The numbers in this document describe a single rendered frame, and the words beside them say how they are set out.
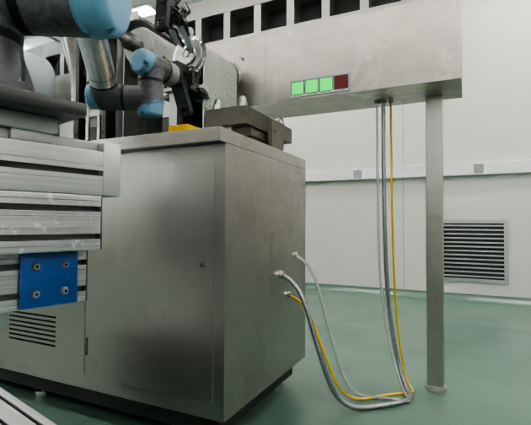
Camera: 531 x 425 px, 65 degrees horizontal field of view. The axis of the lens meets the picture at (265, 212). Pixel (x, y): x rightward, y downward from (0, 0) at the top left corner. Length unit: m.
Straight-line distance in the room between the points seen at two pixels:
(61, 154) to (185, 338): 0.70
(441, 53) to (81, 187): 1.31
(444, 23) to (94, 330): 1.57
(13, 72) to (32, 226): 0.22
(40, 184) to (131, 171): 0.68
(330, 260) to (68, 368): 2.93
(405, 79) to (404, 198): 2.37
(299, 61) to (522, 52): 2.65
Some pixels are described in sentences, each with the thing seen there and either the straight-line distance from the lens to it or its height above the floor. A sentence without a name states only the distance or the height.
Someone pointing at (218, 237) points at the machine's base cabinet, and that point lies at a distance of 1.16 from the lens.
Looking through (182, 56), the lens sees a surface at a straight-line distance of 1.66.
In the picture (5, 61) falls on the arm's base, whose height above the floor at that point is 0.86.
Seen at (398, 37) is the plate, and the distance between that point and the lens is 1.73.
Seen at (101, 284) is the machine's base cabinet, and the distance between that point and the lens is 1.45.
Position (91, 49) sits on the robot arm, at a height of 1.09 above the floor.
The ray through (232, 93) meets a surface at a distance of 1.76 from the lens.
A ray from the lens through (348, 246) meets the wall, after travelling 4.04.
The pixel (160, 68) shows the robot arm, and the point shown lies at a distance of 1.35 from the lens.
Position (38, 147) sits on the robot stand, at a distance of 0.71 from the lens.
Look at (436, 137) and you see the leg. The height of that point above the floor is 0.98.
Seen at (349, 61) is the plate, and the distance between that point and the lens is 1.74.
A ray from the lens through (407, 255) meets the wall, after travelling 3.94.
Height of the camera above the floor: 0.64
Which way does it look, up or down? 1 degrees up
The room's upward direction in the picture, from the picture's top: straight up
